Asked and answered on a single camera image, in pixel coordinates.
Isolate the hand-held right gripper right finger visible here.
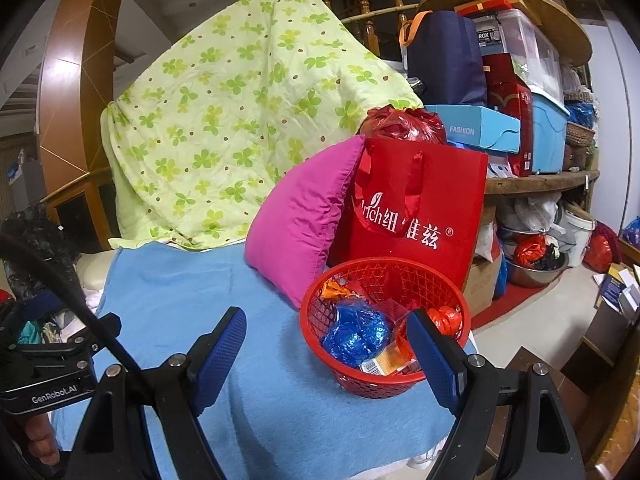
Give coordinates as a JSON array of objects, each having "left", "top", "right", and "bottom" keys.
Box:
[{"left": 405, "top": 308, "right": 587, "bottom": 480}]

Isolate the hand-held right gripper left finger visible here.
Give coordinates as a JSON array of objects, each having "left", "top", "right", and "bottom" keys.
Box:
[{"left": 64, "top": 306, "right": 249, "bottom": 480}]

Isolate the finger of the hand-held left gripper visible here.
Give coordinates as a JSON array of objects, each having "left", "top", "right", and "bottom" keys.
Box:
[{"left": 74, "top": 312, "right": 124, "bottom": 349}]

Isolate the translucent red plastic bag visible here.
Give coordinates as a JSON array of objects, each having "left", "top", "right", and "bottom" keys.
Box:
[{"left": 427, "top": 304, "right": 464, "bottom": 337}]

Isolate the orange cardboard box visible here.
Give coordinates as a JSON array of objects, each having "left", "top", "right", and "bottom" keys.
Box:
[{"left": 359, "top": 342, "right": 419, "bottom": 377}]

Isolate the red mesh basket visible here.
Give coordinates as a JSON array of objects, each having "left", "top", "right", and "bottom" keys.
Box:
[{"left": 299, "top": 257, "right": 472, "bottom": 400}]

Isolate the blue plastic bag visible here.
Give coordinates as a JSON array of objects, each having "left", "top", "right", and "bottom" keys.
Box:
[{"left": 321, "top": 299, "right": 394, "bottom": 369}]

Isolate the person's left hand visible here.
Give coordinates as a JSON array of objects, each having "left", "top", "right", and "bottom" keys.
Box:
[{"left": 22, "top": 412, "right": 62, "bottom": 466}]

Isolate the white sheet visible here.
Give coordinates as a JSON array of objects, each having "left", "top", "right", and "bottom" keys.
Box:
[{"left": 82, "top": 284, "right": 109, "bottom": 312}]

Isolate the teal garment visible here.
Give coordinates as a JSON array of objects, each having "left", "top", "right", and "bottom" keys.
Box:
[{"left": 19, "top": 319, "right": 44, "bottom": 344}]

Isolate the cream sofa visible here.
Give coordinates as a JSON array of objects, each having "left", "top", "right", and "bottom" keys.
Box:
[{"left": 72, "top": 249, "right": 116, "bottom": 294}]

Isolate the red and blue jacket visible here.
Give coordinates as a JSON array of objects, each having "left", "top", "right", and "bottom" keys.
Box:
[{"left": 0, "top": 289, "right": 77, "bottom": 319}]

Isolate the light blue blanket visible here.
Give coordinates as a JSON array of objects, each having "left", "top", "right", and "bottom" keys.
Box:
[{"left": 49, "top": 242, "right": 477, "bottom": 480}]

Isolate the brown cardboard box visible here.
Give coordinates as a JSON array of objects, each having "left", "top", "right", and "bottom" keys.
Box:
[{"left": 462, "top": 254, "right": 504, "bottom": 319}]

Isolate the red mat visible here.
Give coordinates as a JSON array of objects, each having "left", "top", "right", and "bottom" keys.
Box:
[{"left": 469, "top": 279, "right": 542, "bottom": 332}]

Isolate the wooden cabinet with dark panel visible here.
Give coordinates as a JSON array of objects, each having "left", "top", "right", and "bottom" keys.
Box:
[{"left": 42, "top": 167, "right": 121, "bottom": 254}]

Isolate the black puffer jacket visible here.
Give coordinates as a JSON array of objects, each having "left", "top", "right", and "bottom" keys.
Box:
[{"left": 0, "top": 204, "right": 81, "bottom": 302}]

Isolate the orange wrapper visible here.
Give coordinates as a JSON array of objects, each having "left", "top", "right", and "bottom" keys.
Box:
[{"left": 319, "top": 279, "right": 357, "bottom": 304}]

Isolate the metal basin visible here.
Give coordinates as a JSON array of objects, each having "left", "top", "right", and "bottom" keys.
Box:
[{"left": 502, "top": 239, "right": 571, "bottom": 289}]

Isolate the red bag in basin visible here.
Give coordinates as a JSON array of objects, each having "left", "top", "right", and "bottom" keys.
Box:
[{"left": 512, "top": 233, "right": 549, "bottom": 267}]

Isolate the pink pillow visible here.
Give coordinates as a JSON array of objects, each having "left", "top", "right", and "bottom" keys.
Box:
[{"left": 244, "top": 134, "right": 367, "bottom": 310}]

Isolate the grey cabinet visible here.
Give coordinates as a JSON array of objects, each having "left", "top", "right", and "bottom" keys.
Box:
[{"left": 7, "top": 149, "right": 49, "bottom": 207}]

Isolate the white plastic bag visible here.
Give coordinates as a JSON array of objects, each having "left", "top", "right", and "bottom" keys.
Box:
[{"left": 514, "top": 194, "right": 564, "bottom": 234}]

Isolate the white bucket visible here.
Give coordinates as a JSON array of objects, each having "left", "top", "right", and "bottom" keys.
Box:
[{"left": 554, "top": 204, "right": 599, "bottom": 269}]

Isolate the dark red sack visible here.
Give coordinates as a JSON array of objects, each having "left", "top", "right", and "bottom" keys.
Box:
[{"left": 582, "top": 222, "right": 624, "bottom": 274}]

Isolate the round wooden shelf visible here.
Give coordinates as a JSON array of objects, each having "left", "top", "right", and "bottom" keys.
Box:
[{"left": 414, "top": 0, "right": 601, "bottom": 282}]

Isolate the wooden pillar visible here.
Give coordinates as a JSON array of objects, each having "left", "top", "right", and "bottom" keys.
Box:
[{"left": 37, "top": 0, "right": 136, "bottom": 197}]

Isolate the light blue cardboard box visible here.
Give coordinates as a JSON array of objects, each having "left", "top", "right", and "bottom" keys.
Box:
[{"left": 423, "top": 104, "right": 521, "bottom": 155}]

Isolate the crinkled red bag behind tote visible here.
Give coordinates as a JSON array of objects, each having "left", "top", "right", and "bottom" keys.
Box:
[{"left": 360, "top": 104, "right": 448, "bottom": 145}]

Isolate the green clover quilt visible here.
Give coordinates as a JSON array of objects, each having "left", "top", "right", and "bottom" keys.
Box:
[{"left": 99, "top": 0, "right": 426, "bottom": 252}]

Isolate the blue plastic storage bin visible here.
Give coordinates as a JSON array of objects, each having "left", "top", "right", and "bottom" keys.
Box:
[{"left": 529, "top": 84, "right": 571, "bottom": 174}]

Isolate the wicker basket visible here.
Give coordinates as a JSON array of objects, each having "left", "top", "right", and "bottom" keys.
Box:
[{"left": 564, "top": 119, "right": 599, "bottom": 149}]

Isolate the red gift box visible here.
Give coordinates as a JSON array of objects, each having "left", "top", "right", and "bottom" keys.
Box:
[{"left": 482, "top": 52, "right": 534, "bottom": 179}]

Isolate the clear storage bin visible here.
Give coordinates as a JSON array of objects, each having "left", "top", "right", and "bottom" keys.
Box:
[{"left": 472, "top": 7, "right": 564, "bottom": 107}]

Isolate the flat orange box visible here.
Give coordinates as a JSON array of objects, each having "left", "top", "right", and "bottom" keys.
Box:
[{"left": 453, "top": 0, "right": 544, "bottom": 17}]

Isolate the black cable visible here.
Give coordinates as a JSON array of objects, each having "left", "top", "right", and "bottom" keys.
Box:
[{"left": 0, "top": 232, "right": 152, "bottom": 382}]

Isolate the navy bag with orange handles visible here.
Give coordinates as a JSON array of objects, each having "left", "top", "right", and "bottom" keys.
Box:
[{"left": 398, "top": 9, "right": 489, "bottom": 109}]

